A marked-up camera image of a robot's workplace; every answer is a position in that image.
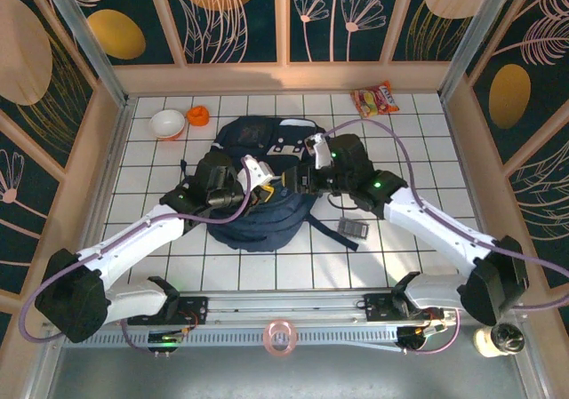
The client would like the pink tape roll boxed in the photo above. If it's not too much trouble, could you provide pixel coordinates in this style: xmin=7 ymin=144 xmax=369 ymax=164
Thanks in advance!
xmin=262 ymin=318 xmax=298 ymax=358

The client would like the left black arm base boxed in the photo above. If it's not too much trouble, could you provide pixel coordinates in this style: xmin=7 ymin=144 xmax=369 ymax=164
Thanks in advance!
xmin=127 ymin=295 xmax=209 ymax=327

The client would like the aluminium rail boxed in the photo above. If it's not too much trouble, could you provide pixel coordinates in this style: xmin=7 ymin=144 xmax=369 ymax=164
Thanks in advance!
xmin=44 ymin=286 xmax=524 ymax=329

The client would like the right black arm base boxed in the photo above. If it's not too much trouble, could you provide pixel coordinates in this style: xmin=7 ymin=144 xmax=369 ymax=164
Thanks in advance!
xmin=364 ymin=291 xmax=445 ymax=323

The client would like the slotted grey cable duct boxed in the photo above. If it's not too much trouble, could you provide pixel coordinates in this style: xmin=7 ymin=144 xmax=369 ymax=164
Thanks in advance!
xmin=60 ymin=327 xmax=401 ymax=350

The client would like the white bottle black cap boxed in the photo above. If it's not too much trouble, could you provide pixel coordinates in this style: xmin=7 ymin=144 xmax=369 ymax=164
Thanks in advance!
xmin=473 ymin=321 xmax=525 ymax=358

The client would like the black controller board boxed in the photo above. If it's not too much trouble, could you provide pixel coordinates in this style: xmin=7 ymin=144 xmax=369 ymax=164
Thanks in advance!
xmin=148 ymin=331 xmax=183 ymax=356
xmin=397 ymin=322 xmax=445 ymax=355

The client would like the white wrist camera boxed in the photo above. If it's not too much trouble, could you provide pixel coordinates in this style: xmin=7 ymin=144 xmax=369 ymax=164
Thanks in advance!
xmin=306 ymin=134 xmax=333 ymax=169
xmin=242 ymin=155 xmax=273 ymax=191

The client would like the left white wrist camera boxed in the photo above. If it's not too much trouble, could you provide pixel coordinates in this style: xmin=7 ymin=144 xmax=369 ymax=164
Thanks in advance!
xmin=242 ymin=155 xmax=273 ymax=191

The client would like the aluminium corner post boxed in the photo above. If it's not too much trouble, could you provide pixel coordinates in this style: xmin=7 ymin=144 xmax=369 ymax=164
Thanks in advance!
xmin=437 ymin=0 xmax=521 ymax=102
xmin=37 ymin=0 xmax=132 ymax=107

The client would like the navy blue backpack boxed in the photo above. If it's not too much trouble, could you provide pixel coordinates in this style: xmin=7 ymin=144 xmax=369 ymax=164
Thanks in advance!
xmin=180 ymin=114 xmax=359 ymax=253

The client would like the white orange bowl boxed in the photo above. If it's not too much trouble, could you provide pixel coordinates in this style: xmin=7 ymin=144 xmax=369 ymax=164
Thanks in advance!
xmin=148 ymin=109 xmax=187 ymax=141

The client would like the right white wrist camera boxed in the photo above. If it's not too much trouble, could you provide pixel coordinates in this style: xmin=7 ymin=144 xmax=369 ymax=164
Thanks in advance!
xmin=306 ymin=134 xmax=333 ymax=169

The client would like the orange snack bag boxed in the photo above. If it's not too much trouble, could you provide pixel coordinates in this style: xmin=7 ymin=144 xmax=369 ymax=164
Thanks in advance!
xmin=349 ymin=80 xmax=400 ymax=119

